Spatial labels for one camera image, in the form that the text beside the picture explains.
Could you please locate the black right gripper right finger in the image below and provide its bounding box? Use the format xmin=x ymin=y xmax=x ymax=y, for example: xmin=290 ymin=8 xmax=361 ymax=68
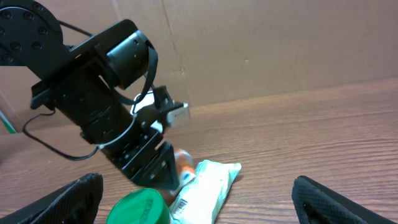
xmin=292 ymin=175 xmax=394 ymax=224

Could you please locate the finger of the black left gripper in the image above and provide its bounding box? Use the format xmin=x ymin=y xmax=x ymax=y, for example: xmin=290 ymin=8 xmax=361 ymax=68
xmin=131 ymin=141 xmax=180 ymax=190

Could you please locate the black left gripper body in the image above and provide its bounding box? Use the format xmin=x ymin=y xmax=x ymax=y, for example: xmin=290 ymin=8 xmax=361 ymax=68
xmin=100 ymin=86 xmax=174 ymax=180

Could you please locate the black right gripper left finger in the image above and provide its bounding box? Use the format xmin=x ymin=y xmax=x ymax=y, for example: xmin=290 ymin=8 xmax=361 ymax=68
xmin=1 ymin=173 xmax=103 ymax=224

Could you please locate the small orange box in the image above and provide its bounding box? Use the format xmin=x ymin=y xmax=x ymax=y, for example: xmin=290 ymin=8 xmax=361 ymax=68
xmin=169 ymin=149 xmax=196 ymax=197

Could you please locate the green lid white jar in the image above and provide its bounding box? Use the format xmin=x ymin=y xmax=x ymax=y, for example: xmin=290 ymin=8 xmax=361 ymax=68
xmin=106 ymin=188 xmax=172 ymax=224

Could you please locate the teal snack packet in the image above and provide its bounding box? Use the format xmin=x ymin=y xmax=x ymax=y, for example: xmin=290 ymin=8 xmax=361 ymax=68
xmin=169 ymin=160 xmax=242 ymax=224

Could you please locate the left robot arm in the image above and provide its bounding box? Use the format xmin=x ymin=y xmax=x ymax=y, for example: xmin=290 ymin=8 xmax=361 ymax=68
xmin=1 ymin=0 xmax=183 ymax=190

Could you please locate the white barcode scanner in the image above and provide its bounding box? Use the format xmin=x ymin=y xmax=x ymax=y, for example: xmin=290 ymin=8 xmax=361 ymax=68
xmin=130 ymin=91 xmax=154 ymax=114

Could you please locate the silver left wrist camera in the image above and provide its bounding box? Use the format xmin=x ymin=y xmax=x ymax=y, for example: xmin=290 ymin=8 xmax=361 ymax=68
xmin=166 ymin=103 xmax=190 ymax=128

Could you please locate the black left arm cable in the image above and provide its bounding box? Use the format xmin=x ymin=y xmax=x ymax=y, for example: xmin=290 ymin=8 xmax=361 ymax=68
xmin=22 ymin=111 xmax=100 ymax=162

